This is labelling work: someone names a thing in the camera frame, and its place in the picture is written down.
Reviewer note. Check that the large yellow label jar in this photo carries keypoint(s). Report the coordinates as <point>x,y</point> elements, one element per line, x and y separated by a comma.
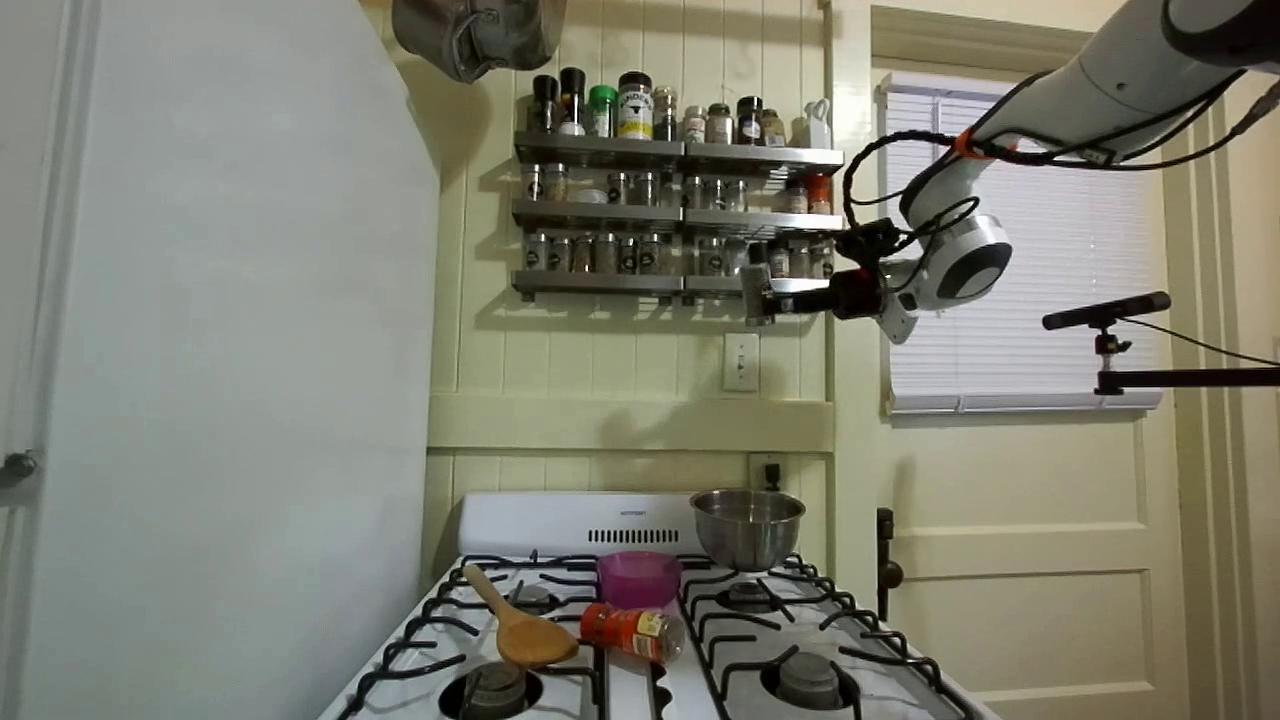
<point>636,115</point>

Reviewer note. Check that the chili powder spice jar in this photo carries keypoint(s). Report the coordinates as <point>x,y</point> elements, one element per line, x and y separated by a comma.
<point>750,120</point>

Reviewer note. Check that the black pepper spice jar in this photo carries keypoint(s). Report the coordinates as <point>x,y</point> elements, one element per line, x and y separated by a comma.
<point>810,127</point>

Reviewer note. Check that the cream panel door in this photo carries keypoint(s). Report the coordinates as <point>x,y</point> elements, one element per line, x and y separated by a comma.
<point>1041,624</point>

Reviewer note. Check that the black cap spice jar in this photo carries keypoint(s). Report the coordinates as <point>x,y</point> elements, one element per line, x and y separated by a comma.
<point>546,105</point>
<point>573,105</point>

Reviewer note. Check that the black wall plug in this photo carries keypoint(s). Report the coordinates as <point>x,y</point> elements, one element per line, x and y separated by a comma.
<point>771,478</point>

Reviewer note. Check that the white wall outlet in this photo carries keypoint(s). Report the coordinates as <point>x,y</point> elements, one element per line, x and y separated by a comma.
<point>740,362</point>

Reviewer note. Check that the white gas stove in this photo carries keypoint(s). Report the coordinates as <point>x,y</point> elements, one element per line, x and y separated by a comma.
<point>533,522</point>

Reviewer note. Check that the black bar camera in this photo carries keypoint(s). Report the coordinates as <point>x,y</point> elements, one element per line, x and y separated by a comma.
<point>1104,312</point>

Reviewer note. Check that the white refrigerator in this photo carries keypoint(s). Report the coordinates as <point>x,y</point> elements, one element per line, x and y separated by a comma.
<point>240,401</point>

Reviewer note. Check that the green lid spice jar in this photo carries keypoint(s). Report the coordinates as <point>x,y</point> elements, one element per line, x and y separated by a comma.
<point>602,115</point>

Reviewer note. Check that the dark glass spice jar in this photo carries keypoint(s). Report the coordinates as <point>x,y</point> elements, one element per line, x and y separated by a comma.
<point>758,257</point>

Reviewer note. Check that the grey hanging pot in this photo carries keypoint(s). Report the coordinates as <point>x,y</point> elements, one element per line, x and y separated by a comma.
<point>475,38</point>

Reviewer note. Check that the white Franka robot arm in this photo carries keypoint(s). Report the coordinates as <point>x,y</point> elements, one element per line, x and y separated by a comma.
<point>1135,61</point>

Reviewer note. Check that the pink plastic cup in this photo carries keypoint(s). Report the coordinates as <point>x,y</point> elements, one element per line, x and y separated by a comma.
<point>636,581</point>

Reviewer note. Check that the black stove burner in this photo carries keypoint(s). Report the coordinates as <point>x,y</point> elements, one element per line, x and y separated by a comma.
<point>492,687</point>
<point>810,680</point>
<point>750,596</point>
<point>533,596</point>

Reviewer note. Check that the white window blind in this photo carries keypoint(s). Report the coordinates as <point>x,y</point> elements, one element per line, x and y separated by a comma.
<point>1012,362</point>

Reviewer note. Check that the wooden spoon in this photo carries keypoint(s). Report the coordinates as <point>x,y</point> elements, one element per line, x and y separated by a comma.
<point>537,640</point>

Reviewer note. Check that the black camera stand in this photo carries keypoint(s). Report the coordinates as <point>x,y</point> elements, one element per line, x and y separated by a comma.
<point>1187,377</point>

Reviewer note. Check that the black iron stove grate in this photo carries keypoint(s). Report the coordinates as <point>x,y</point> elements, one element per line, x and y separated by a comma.
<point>846,604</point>
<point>546,562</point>

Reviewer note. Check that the red lid spice jar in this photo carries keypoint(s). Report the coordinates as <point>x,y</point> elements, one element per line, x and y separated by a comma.
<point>817,190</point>

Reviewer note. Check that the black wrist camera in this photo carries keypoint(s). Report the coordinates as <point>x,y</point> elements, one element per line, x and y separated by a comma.
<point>872,241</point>

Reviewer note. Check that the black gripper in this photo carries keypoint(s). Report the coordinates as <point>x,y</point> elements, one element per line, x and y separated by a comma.
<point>846,293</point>

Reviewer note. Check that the steel wall spice rack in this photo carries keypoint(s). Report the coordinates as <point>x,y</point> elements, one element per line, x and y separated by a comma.
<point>602,281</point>

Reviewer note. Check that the silver metal bowl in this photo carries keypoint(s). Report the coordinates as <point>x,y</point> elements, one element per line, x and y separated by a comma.
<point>747,532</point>

